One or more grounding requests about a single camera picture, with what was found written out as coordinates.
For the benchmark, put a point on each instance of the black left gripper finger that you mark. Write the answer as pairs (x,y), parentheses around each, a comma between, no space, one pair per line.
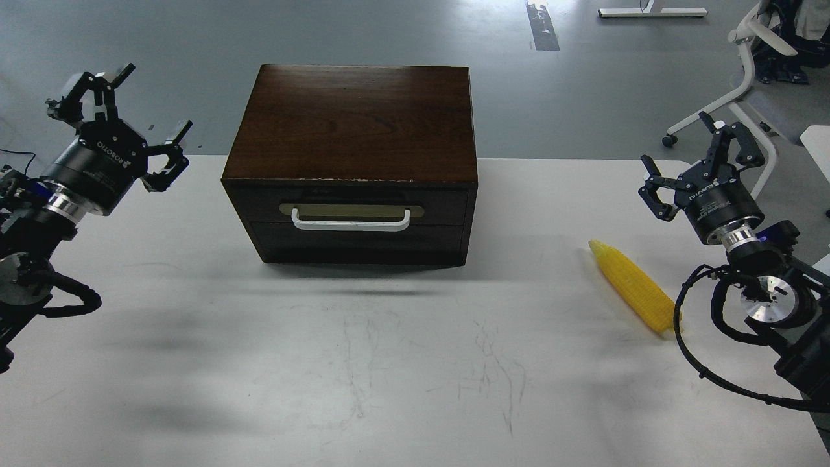
(172,148)
(69,107)

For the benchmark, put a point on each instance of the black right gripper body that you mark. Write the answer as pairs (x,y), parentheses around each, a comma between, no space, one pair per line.
(712,204)

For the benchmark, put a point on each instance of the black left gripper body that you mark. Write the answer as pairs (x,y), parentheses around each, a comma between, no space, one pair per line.
(101,164)

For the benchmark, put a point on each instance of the yellow corn cob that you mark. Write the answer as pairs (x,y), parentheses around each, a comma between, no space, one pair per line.
(654,307)

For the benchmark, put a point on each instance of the wooden drawer with white handle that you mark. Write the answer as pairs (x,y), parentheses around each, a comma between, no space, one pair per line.
(426,206)

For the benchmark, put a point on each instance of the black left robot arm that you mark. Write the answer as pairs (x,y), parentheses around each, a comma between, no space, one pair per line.
(36,217)

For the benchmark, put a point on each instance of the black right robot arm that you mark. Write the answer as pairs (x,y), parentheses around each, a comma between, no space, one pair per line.
(763,295)

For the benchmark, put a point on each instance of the dark wooden drawer cabinet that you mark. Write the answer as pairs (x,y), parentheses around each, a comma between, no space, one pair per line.
(357,126)

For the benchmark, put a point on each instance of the white office chair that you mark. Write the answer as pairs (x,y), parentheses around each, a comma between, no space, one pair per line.
(762,100)

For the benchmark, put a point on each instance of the white desk base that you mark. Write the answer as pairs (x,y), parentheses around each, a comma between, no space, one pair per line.
(652,9)

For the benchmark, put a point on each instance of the grey floor tape strip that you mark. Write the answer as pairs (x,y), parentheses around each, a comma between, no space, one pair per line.
(544,37)

